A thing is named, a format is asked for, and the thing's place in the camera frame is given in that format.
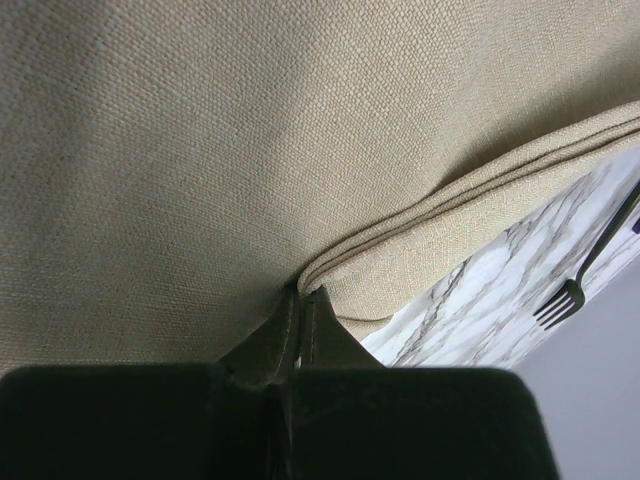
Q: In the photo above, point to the beige cloth napkin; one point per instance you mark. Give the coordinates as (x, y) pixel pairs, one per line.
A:
(167, 167)

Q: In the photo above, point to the silver fork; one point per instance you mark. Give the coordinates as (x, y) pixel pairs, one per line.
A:
(570, 297)

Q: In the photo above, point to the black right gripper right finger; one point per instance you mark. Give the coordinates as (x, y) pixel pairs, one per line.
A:
(352, 418)

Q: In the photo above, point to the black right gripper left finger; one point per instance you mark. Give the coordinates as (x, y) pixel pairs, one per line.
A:
(221, 420)

